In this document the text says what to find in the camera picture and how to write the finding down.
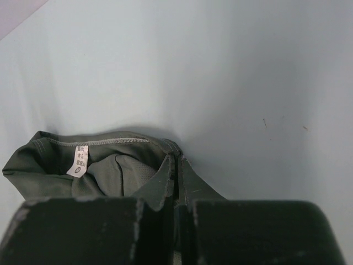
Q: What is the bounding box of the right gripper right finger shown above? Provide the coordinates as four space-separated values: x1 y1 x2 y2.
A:
178 157 345 264

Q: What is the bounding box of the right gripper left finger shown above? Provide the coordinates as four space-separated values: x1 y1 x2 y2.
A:
1 155 175 264

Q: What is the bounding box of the grey t shirt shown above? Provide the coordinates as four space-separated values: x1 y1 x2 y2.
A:
2 130 184 202

